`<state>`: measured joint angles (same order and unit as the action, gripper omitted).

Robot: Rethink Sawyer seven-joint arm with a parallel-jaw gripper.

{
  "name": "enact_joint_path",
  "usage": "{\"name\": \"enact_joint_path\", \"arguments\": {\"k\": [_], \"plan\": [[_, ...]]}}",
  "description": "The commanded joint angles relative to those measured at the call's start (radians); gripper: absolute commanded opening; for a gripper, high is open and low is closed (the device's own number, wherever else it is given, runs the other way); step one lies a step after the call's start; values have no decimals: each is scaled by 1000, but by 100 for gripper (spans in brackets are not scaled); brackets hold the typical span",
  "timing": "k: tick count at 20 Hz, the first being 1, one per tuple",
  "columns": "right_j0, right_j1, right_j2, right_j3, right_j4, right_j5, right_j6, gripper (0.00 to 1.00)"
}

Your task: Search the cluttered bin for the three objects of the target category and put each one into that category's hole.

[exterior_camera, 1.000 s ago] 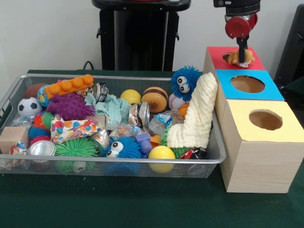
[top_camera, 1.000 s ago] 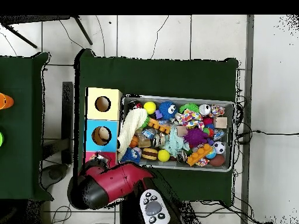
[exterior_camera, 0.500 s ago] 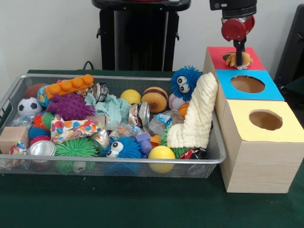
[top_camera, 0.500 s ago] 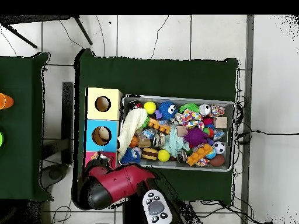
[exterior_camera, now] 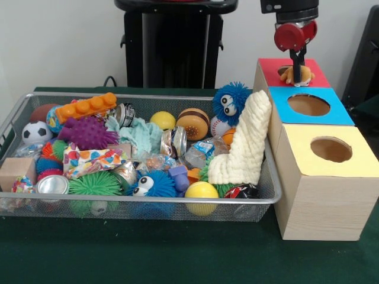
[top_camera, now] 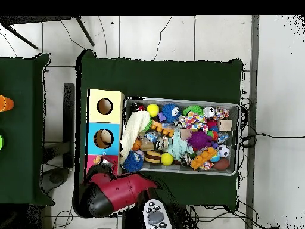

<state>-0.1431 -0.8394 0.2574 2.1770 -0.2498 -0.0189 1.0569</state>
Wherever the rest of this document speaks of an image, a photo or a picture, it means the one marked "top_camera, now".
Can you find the cream waffle cloth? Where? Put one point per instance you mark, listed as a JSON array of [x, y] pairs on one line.
[[134, 128]]

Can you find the dark green table cloth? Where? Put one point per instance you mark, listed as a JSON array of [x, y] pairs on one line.
[[21, 167], [155, 78]]

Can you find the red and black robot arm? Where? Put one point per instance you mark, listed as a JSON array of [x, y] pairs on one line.
[[124, 190]]

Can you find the purple spiky toy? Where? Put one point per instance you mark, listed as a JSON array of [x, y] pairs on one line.
[[199, 140]]

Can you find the wooden three-hole box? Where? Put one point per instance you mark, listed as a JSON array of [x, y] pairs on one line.
[[114, 114]]

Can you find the black tripod stand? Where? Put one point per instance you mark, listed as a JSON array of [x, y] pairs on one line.
[[35, 19]]

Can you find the yellow ball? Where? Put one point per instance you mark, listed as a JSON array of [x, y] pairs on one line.
[[152, 110]]

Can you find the purple foam block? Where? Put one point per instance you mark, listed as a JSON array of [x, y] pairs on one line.
[[162, 117]]

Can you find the orange toy basketball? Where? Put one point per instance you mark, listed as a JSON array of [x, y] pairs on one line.
[[136, 144]]

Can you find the blue spiky ball with eyes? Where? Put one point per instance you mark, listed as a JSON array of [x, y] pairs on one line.
[[169, 114], [132, 162]]

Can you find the orange toy brick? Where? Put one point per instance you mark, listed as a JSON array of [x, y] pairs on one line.
[[203, 158]]

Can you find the clear mesh bin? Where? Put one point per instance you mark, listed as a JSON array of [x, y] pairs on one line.
[[234, 155]]

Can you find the silver tin can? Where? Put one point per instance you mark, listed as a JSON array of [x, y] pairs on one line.
[[209, 112]]

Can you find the plain wooden block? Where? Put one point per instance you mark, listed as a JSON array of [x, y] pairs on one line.
[[224, 125]]

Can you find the bright green object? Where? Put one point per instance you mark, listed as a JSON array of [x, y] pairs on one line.
[[1, 142]]

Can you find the dark grey stand base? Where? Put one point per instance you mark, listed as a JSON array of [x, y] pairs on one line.
[[56, 177]]

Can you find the orange cone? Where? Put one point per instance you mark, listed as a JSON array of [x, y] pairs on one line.
[[6, 104]]

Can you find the brown toy football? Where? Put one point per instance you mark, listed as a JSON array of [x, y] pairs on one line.
[[221, 163]]

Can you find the black upright panel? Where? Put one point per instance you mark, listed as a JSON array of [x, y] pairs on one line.
[[69, 107]]

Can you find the green spiky ball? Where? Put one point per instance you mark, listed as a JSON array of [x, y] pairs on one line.
[[193, 109]]

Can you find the colourful confetti ball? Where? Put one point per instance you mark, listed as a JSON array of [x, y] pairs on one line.
[[222, 112]]

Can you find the black and white soccer ball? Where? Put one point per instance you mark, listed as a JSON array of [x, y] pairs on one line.
[[223, 150]]

